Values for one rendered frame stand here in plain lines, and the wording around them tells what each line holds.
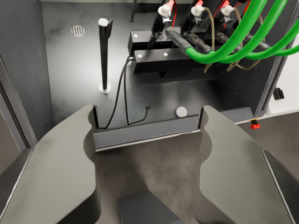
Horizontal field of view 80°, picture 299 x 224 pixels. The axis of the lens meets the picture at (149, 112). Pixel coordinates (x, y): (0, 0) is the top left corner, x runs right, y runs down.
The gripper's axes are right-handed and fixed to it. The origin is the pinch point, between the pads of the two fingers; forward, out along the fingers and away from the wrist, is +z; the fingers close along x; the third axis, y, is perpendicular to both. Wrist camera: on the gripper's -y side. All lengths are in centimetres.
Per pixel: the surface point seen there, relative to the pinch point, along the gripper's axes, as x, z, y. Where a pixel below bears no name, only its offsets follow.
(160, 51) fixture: 3.4, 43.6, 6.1
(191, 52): 7.1, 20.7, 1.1
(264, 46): 27.6, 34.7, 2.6
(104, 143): -11.2, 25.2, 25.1
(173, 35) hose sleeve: 4.7, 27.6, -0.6
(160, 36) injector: 2.8, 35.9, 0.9
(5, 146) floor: -97, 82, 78
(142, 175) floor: -5, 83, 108
